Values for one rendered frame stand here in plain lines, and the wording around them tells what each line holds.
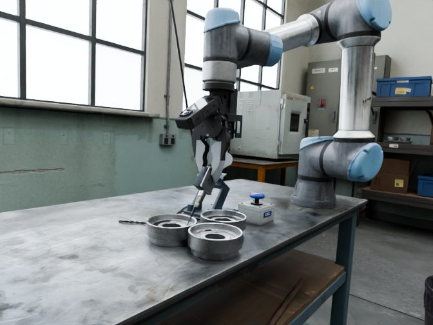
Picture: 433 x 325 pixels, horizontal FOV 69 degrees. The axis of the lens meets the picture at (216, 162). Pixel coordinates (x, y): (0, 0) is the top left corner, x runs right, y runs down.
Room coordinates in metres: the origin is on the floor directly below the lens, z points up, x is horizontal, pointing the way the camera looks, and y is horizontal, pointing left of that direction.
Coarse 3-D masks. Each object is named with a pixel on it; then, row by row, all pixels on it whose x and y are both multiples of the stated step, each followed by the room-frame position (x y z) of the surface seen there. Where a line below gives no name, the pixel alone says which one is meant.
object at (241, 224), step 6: (210, 210) 0.75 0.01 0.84; (216, 210) 0.76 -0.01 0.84; (222, 210) 0.76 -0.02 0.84; (228, 210) 0.76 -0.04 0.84; (204, 216) 0.73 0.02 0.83; (210, 216) 0.74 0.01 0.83; (234, 216) 0.75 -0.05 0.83; (240, 216) 0.74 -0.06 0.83; (204, 222) 0.68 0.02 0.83; (210, 222) 0.67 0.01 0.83; (216, 222) 0.66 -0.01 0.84; (222, 222) 0.66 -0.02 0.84; (228, 222) 0.66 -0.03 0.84; (234, 222) 0.66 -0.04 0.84; (240, 222) 0.67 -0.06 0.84; (240, 228) 0.67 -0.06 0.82
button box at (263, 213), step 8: (240, 208) 0.82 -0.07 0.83; (248, 208) 0.80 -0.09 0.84; (256, 208) 0.79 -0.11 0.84; (264, 208) 0.79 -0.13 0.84; (272, 208) 0.82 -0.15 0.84; (248, 216) 0.80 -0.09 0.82; (256, 216) 0.79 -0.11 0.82; (264, 216) 0.79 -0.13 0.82; (272, 216) 0.83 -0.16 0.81; (256, 224) 0.78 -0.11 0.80
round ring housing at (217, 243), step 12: (192, 228) 0.61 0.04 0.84; (204, 228) 0.64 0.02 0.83; (216, 228) 0.64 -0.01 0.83; (228, 228) 0.64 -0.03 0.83; (192, 240) 0.56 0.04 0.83; (204, 240) 0.55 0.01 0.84; (216, 240) 0.54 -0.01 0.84; (228, 240) 0.55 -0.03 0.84; (240, 240) 0.57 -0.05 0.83; (192, 252) 0.57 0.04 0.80; (204, 252) 0.55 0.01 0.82; (216, 252) 0.54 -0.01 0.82; (228, 252) 0.55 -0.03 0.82
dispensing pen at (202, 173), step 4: (204, 168) 0.68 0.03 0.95; (200, 172) 0.68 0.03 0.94; (204, 172) 0.68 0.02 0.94; (200, 176) 0.68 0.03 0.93; (196, 180) 0.67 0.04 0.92; (200, 180) 0.67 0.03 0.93; (196, 184) 0.67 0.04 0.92; (200, 188) 0.67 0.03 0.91; (200, 192) 0.67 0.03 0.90; (204, 192) 0.67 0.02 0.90; (200, 196) 0.66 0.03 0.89; (196, 200) 0.66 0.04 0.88; (200, 200) 0.66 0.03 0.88; (196, 204) 0.66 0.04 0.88; (196, 208) 0.66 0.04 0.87; (192, 212) 0.65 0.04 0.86
